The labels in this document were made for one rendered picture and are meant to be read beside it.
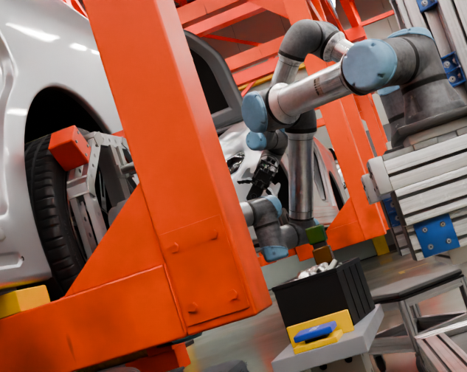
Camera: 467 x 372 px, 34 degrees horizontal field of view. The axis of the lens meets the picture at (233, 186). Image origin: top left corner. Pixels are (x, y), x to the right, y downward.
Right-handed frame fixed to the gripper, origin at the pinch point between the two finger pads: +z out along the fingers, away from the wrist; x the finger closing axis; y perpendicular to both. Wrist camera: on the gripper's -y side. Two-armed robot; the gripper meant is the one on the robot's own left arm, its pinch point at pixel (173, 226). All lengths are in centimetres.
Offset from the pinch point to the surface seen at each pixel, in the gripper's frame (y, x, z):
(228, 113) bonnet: -97, 277, -216
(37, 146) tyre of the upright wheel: -33.5, 14.7, 25.0
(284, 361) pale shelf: 35, -73, 25
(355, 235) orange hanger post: 19, 253, -273
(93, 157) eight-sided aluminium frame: -25.1, 5.3, 14.1
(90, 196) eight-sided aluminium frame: -13.5, -1.0, 20.9
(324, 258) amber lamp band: 21, -50, -8
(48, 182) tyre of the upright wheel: -20.6, 3.8, 29.0
